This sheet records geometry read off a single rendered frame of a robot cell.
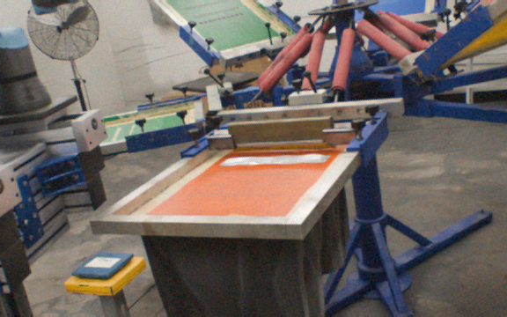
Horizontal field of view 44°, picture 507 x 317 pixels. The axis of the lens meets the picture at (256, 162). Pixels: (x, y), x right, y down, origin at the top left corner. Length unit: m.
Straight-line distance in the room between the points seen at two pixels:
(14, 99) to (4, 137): 0.12
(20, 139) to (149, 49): 5.36
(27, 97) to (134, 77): 5.54
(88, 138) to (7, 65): 0.29
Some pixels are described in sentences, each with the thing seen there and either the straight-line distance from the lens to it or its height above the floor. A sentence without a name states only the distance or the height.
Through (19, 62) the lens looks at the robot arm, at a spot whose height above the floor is 1.39.
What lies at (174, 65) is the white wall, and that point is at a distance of 7.04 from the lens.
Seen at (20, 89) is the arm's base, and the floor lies 1.32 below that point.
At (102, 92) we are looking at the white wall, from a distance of 7.25.
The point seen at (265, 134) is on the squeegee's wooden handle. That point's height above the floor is 1.02.
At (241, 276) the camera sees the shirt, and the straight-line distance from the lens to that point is 1.61.
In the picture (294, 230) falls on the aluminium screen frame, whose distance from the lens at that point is 1.36.
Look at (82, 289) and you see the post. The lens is 1.42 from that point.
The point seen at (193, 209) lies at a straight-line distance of 1.66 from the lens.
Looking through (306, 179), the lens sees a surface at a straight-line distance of 1.72.
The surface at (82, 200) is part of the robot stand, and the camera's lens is 1.87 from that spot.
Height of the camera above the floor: 1.53
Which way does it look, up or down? 17 degrees down
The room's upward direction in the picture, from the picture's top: 10 degrees counter-clockwise
